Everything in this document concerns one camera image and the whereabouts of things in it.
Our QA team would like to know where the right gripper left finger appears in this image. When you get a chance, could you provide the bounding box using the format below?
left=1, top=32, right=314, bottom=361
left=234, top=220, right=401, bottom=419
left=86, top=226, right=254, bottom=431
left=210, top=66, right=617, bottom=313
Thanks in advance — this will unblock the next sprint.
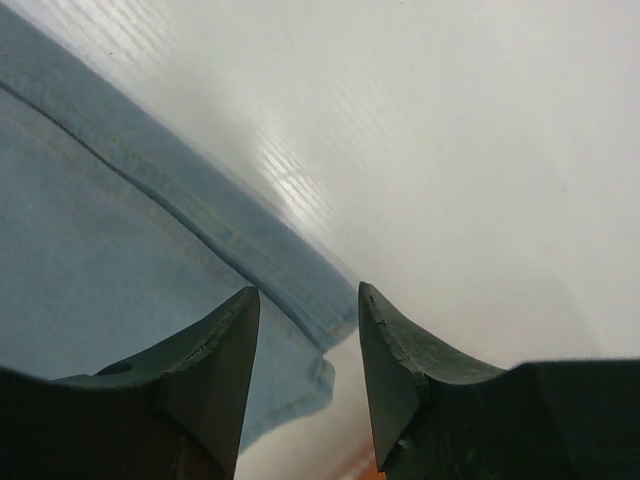
left=1, top=287, right=260, bottom=479

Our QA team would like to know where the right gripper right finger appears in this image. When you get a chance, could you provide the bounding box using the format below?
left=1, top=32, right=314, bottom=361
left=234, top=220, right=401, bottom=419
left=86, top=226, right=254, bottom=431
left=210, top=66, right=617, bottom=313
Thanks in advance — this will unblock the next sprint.
left=358, top=283, right=639, bottom=479

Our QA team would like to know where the light blue skirt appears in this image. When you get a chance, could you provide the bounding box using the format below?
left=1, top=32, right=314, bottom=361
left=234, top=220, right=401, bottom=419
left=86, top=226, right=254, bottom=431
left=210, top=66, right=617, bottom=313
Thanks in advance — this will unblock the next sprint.
left=1, top=7, right=356, bottom=446

